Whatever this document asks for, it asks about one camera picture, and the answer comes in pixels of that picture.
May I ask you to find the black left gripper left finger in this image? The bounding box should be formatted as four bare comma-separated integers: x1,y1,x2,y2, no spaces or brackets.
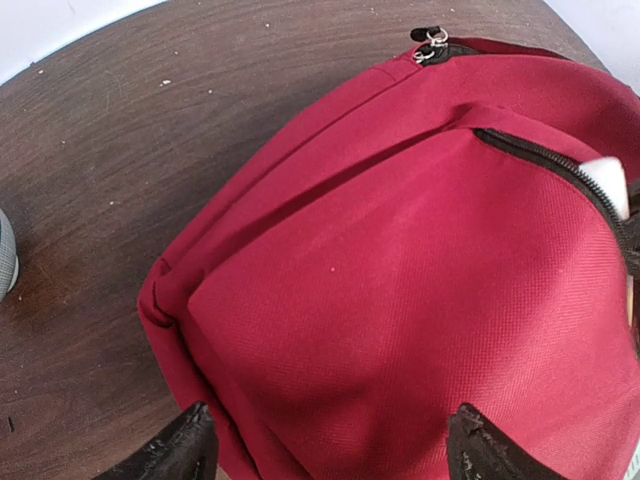
102,402,218,480

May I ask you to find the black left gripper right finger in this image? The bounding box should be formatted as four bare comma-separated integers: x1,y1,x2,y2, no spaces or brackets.
446,403,564,480

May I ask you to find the red student backpack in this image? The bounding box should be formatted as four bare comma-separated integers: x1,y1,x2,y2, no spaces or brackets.
138,26,639,479

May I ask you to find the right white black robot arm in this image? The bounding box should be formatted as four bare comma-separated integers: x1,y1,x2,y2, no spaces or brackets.
579,157,630,220

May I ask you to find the pale green patterned ceramic bowl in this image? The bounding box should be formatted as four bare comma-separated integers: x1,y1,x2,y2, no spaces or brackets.
0,210,20,300

